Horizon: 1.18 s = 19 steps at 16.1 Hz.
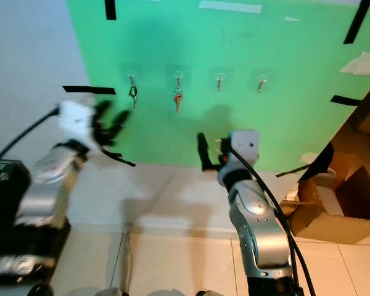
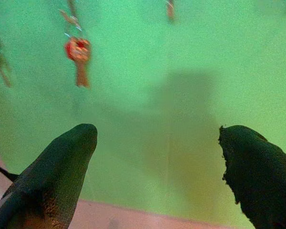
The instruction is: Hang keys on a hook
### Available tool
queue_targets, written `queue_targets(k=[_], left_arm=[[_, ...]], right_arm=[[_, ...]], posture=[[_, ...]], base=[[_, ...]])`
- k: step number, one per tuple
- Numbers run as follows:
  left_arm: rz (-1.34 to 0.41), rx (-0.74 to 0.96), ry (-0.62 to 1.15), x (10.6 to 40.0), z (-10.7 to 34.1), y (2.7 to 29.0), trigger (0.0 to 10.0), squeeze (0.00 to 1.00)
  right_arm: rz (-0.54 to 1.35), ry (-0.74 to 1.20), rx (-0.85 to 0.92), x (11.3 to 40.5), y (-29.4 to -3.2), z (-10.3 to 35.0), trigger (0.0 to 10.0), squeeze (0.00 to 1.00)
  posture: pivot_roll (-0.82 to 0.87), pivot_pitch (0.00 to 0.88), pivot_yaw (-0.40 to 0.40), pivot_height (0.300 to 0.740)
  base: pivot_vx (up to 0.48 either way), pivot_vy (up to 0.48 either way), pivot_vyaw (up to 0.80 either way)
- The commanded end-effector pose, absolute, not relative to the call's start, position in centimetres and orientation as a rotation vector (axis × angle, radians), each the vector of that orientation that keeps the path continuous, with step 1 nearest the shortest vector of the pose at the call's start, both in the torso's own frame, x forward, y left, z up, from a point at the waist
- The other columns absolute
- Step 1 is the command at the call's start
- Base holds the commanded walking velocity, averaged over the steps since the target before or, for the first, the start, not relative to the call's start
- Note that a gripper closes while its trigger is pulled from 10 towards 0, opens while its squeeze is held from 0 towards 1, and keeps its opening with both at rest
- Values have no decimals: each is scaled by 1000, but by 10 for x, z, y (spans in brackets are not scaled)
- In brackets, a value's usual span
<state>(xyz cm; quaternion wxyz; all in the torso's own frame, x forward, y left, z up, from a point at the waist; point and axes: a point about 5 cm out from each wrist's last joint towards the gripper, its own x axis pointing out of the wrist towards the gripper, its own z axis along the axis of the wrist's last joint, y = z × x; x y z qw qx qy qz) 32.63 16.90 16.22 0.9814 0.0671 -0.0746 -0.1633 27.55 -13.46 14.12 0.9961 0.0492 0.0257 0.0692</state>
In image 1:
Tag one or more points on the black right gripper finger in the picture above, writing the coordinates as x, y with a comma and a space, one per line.
205, 153

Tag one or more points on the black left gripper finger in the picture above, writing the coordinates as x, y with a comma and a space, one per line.
103, 109
120, 121

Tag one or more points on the orange key set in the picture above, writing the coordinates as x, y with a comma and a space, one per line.
177, 98

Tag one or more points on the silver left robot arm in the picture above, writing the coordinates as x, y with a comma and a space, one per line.
37, 203

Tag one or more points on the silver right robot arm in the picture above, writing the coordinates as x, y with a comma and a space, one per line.
256, 222

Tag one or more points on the clear adhesive metal hook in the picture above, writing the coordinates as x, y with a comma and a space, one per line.
220, 78
262, 80
131, 75
178, 76

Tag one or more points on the black carabiner key set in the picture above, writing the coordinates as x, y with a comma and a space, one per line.
133, 94

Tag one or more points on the short black tape strip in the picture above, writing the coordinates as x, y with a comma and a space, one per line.
123, 160

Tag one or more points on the thin black tape strip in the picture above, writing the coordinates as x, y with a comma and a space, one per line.
293, 170

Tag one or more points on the green paper backdrop sheet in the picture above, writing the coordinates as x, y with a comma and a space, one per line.
240, 43

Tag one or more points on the brown cardboard box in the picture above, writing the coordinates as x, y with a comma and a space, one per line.
345, 228

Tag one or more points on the long white tape strip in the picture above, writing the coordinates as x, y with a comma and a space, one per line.
230, 7

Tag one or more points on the crumpled white paper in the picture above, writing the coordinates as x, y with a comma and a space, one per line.
364, 63

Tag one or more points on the long black tape strip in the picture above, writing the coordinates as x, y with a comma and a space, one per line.
357, 21

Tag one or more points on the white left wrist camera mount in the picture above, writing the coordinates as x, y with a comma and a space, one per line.
77, 120

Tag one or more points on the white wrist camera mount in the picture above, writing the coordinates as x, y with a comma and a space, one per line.
246, 143
77, 120

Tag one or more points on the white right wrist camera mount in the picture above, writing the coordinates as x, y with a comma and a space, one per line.
246, 143

